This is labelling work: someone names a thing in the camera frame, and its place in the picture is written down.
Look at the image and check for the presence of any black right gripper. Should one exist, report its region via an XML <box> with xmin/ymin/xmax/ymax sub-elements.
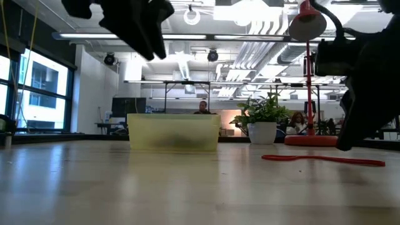
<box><xmin>336</xmin><ymin>18</ymin><xmax>400</xmax><ymax>152</ymax></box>

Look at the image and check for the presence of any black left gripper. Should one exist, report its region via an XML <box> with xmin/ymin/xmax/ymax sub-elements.
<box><xmin>61</xmin><ymin>0</ymin><xmax>175</xmax><ymax>61</ymax></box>

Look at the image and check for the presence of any red rubber band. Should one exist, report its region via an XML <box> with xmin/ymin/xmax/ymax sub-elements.
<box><xmin>261</xmin><ymin>154</ymin><xmax>386</xmax><ymax>168</ymax></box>

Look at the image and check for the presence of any yellow translucent plastic bin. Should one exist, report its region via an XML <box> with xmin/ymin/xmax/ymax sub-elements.
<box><xmin>126</xmin><ymin>112</ymin><xmax>221</xmax><ymax>153</ymax></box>

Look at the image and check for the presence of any red desk lamp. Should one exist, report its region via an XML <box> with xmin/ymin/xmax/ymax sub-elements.
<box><xmin>284</xmin><ymin>0</ymin><xmax>341</xmax><ymax>148</ymax></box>

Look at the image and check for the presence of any long ceiling light strip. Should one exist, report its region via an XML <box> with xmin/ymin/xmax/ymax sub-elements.
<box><xmin>59</xmin><ymin>32</ymin><xmax>207</xmax><ymax>40</ymax></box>

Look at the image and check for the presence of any person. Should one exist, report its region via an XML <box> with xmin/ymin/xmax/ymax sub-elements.
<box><xmin>193</xmin><ymin>100</ymin><xmax>217</xmax><ymax>115</ymax></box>
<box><xmin>286</xmin><ymin>111</ymin><xmax>309</xmax><ymax>136</ymax></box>

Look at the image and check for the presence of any black computer monitor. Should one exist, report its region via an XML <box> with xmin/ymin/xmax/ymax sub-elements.
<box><xmin>111</xmin><ymin>97</ymin><xmax>147</xmax><ymax>118</ymax></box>

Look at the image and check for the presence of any green plant in white pot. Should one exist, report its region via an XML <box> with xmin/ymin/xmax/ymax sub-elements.
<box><xmin>229</xmin><ymin>92</ymin><xmax>294</xmax><ymax>145</ymax></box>

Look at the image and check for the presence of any large window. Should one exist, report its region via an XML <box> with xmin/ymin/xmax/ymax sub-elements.
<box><xmin>0</xmin><ymin>46</ymin><xmax>74</xmax><ymax>132</ymax></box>

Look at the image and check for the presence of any black clamp knob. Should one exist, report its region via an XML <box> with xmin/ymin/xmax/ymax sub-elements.
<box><xmin>0</xmin><ymin>114</ymin><xmax>18</xmax><ymax>149</ymax></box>

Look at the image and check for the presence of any white ring ceiling lamp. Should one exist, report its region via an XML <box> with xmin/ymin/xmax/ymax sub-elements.
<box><xmin>183</xmin><ymin>8</ymin><xmax>201</xmax><ymax>26</ymax></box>

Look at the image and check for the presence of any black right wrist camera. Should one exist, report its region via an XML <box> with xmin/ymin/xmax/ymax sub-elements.
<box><xmin>314</xmin><ymin>37</ymin><xmax>365</xmax><ymax>78</ymax></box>

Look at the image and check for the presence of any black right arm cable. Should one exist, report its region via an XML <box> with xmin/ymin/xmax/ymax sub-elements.
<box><xmin>311</xmin><ymin>0</ymin><xmax>346</xmax><ymax>40</ymax></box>

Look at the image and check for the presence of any black aluminium table frame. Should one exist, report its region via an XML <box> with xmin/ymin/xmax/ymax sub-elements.
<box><xmin>0</xmin><ymin>132</ymin><xmax>400</xmax><ymax>151</ymax></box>

